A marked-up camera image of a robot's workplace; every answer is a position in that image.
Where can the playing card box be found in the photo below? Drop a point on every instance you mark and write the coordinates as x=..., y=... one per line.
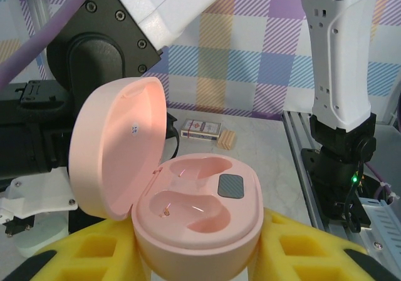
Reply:
x=202, y=130

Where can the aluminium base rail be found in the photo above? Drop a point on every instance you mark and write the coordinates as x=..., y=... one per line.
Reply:
x=297, y=143

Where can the light wooden block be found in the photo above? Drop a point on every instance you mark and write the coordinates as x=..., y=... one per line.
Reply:
x=226, y=140

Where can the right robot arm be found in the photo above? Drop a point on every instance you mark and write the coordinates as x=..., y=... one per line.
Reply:
x=338, y=74

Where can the pink earbud charging case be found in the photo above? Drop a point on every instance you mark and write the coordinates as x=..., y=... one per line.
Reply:
x=188, y=246

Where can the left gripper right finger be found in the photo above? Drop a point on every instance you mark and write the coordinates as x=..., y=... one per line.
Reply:
x=313, y=256

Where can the aluminium frame post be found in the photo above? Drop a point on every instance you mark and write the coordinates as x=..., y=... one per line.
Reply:
x=36, y=8

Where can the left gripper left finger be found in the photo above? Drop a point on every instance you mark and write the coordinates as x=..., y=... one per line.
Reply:
x=78, y=256

